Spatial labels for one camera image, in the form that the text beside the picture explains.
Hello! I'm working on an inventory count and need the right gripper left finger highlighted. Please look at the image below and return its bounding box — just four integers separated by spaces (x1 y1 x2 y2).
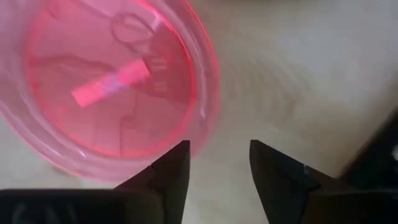
0 139 191 224

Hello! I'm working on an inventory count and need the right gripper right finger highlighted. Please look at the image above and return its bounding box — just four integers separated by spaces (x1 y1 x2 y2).
249 139 398 224

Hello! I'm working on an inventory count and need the pink translucent small plate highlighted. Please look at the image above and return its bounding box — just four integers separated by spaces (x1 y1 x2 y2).
0 0 221 184

